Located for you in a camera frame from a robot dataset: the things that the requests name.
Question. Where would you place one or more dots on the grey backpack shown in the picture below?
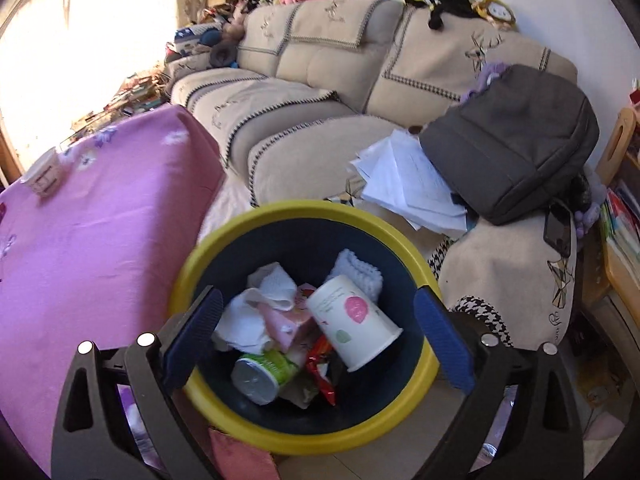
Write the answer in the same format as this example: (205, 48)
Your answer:
(510, 145)

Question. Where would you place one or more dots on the yellow and blue trash bin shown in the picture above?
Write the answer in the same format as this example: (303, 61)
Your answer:
(300, 208)

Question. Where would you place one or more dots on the wooden bookshelf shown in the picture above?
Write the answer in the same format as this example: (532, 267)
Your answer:
(617, 145)

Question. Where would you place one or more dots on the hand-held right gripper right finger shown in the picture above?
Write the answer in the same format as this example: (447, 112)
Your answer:
(445, 340)

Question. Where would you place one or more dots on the green and white bottle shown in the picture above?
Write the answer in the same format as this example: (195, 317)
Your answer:
(255, 380)

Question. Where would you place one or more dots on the black plush toy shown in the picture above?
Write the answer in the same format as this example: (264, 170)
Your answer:
(450, 7)

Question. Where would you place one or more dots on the pile of books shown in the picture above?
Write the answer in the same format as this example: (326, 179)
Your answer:
(130, 100)

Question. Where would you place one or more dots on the black smartphone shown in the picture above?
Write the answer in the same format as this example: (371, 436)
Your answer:
(557, 230)

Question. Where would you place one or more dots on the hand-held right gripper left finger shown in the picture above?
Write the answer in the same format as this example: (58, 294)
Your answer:
(195, 340)

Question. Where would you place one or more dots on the white paper cup pink print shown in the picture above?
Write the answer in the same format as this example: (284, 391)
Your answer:
(350, 320)

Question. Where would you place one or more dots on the red snack wrapper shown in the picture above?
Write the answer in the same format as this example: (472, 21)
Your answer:
(320, 375)

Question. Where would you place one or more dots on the yellow plush toy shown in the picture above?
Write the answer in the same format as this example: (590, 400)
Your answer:
(495, 12)

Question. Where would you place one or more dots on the white paper bowl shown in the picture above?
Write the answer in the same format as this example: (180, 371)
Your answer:
(45, 175)

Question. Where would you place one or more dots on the pink floral tablecloth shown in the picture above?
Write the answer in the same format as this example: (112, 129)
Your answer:
(100, 240)

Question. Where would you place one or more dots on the white knit cloth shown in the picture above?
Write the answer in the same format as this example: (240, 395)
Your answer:
(357, 270)

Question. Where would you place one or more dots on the purple plush toy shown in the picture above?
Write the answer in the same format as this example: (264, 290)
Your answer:
(485, 77)

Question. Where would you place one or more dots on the stack of white papers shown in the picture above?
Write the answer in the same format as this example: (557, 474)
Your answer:
(405, 175)

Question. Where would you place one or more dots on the beige sofa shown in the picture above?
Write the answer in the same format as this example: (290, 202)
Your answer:
(320, 65)

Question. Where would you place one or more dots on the white paper towel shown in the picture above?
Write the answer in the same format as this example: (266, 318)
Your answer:
(250, 320)

